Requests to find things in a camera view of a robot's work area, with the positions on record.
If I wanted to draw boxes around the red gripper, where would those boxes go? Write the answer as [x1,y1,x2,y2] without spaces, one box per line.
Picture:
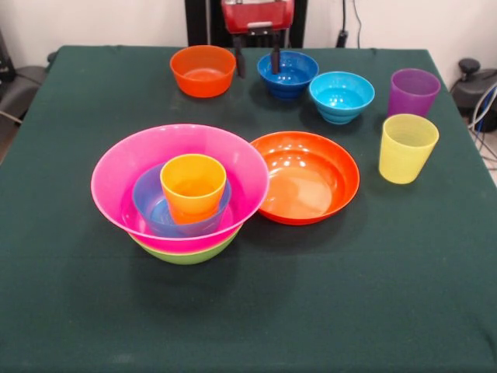
[221,0,295,79]

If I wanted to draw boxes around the large pink plastic bowl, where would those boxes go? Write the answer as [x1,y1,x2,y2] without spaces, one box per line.
[90,123,270,256]

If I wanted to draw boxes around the orange plastic cup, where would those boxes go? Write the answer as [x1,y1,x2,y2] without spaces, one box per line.
[159,153,228,214]
[169,200,221,225]

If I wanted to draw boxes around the light blue translucent bowl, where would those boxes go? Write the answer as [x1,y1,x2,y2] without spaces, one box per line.
[132,162,233,239]

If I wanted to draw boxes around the dark blue ribbed bowl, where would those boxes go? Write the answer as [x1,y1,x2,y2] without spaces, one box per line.
[256,50,320,102]

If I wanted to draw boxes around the orange translucent bowl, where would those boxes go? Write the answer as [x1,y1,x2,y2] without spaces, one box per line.
[169,44,237,99]

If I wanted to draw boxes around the cyan ribbed bowl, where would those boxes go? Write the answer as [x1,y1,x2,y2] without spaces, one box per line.
[308,71,376,126]

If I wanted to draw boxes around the red-orange shallow bowl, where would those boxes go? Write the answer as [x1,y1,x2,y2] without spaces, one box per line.
[250,131,361,225]

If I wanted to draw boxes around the purple plastic cup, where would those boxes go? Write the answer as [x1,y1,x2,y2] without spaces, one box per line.
[388,68,442,119]

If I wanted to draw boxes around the yellow plastic cup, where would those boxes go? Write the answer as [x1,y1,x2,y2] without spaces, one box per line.
[378,113,440,185]

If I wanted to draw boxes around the green plastic bowl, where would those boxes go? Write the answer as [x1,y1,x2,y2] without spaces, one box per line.
[127,227,242,267]

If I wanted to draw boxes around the black floor device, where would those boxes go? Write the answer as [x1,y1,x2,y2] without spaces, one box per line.
[450,58,497,114]

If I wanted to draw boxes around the dark green table cloth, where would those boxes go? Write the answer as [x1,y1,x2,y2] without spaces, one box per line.
[0,45,497,373]

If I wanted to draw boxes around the dark grey chair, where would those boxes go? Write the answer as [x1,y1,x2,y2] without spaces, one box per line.
[0,64,47,117]

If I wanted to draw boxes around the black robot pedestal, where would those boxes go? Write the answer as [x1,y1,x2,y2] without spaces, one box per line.
[183,0,308,49]

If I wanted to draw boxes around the black cable with plug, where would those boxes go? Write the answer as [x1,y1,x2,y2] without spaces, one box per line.
[335,0,349,49]

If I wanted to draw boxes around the bundle of floor cables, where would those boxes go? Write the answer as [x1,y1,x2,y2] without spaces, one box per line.
[467,84,497,172]

